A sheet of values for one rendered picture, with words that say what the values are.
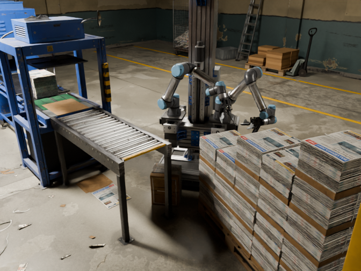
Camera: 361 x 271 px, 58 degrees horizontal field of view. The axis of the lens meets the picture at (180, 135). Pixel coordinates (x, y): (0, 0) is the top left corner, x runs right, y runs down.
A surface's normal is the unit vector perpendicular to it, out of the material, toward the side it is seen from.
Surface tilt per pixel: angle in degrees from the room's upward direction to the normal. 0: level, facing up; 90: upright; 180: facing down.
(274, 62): 89
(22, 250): 0
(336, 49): 90
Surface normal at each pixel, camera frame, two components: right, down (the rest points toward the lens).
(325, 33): -0.74, 0.28
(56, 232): 0.00, -0.91
